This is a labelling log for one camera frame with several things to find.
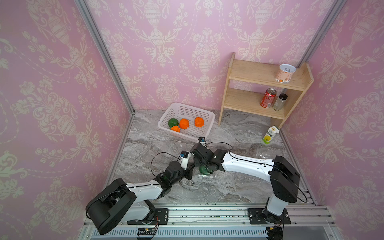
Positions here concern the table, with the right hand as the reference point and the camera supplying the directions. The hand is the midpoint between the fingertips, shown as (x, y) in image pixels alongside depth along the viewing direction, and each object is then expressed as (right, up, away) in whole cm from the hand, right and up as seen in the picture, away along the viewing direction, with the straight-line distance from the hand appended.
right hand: (197, 157), depth 85 cm
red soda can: (+42, +34, +3) cm, 54 cm away
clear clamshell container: (0, -8, 0) cm, 8 cm away
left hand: (-1, -4, 0) cm, 4 cm away
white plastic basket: (-5, +20, +27) cm, 34 cm away
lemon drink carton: (+46, +11, +13) cm, 49 cm away
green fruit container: (-17, +21, +21) cm, 34 cm away
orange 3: (+2, +21, +21) cm, 30 cm away
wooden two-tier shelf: (+40, +46, +23) cm, 65 cm away
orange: (-9, +20, +21) cm, 30 cm away
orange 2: (-15, +16, +18) cm, 29 cm away
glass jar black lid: (+48, +32, +1) cm, 58 cm away
